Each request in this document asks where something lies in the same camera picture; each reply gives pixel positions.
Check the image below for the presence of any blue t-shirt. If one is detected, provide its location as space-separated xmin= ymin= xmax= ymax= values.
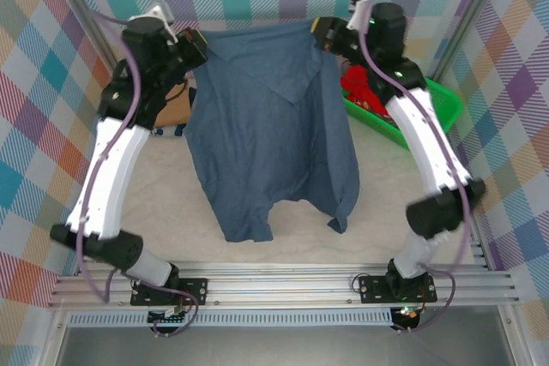
xmin=184 ymin=25 xmax=361 ymax=243

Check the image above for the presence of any red t-shirt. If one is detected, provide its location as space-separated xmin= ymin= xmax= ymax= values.
xmin=341 ymin=61 xmax=394 ymax=119

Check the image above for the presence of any tan folded t-shirt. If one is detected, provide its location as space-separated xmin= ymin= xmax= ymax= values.
xmin=153 ymin=77 xmax=193 ymax=129

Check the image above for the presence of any navy white printed folded t-shirt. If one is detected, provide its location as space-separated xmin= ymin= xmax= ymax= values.
xmin=149 ymin=123 xmax=189 ymax=139

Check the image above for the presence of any green plastic basket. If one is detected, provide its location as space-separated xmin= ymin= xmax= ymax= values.
xmin=341 ymin=76 xmax=464 ymax=151

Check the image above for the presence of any steel bottom plate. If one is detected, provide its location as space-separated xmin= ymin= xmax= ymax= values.
xmin=55 ymin=325 xmax=516 ymax=366

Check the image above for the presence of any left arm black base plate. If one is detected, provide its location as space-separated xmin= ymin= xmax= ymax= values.
xmin=130 ymin=278 xmax=209 ymax=307

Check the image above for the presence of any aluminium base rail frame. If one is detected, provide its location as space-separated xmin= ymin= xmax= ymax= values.
xmin=46 ymin=259 xmax=520 ymax=309

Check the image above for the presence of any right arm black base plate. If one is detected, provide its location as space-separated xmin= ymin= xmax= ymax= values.
xmin=358 ymin=274 xmax=437 ymax=303

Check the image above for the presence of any white slotted cable duct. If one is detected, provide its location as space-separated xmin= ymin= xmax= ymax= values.
xmin=68 ymin=308 xmax=394 ymax=327

